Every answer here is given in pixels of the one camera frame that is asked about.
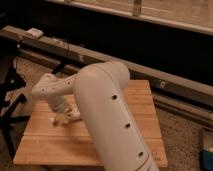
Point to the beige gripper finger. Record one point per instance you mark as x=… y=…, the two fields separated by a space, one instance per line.
x=73 y=116
x=60 y=120

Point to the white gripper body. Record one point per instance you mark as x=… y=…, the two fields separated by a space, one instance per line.
x=59 y=105

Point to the white plastic bottle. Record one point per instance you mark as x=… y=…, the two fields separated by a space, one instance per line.
x=75 y=109

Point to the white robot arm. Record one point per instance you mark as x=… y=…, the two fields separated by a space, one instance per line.
x=98 y=92

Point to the black office chair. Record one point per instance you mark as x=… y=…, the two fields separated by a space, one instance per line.
x=10 y=80

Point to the long wooden beam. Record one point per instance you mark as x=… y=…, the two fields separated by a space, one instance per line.
x=181 y=96

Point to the small white box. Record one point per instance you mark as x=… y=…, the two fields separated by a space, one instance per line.
x=34 y=32

